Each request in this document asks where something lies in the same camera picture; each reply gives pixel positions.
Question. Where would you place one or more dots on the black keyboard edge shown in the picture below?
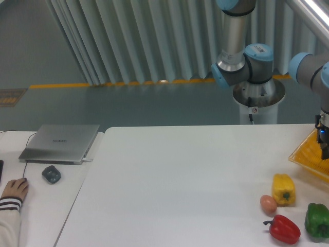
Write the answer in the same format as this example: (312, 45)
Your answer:
(1, 169)

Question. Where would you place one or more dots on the pleated white curtain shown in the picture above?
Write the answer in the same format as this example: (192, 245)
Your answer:
(140, 41)

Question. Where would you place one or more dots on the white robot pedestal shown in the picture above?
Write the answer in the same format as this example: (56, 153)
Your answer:
(259, 103)

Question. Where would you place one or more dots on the silver closed laptop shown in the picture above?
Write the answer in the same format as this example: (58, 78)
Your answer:
(60, 144)

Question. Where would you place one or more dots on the dark grey round device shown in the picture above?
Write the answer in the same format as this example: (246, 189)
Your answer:
(51, 174)

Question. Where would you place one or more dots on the yellow bell pepper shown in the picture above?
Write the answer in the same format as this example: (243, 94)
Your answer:
(283, 189)

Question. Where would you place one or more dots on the person's hand on mouse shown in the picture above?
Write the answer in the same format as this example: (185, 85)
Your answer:
(16, 189)

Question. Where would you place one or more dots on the brown egg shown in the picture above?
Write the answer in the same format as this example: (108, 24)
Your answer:
(268, 204)

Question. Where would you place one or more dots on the white striped sleeve forearm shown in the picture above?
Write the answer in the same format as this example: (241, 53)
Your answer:
(10, 221)

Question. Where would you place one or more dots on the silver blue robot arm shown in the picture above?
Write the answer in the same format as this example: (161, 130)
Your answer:
(249, 68)

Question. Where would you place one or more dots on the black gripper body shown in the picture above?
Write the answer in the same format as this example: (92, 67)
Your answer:
(321, 124)

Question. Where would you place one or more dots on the green bell pepper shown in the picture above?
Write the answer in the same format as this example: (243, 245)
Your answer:
(316, 220)

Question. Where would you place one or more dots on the silver aluminium frame bar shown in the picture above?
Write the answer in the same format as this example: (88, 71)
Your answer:
(315, 16)

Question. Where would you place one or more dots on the yellow plastic basket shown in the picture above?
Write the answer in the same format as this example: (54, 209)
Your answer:
(308, 155)

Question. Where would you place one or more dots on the red bell pepper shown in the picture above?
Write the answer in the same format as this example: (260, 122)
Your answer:
(283, 229)

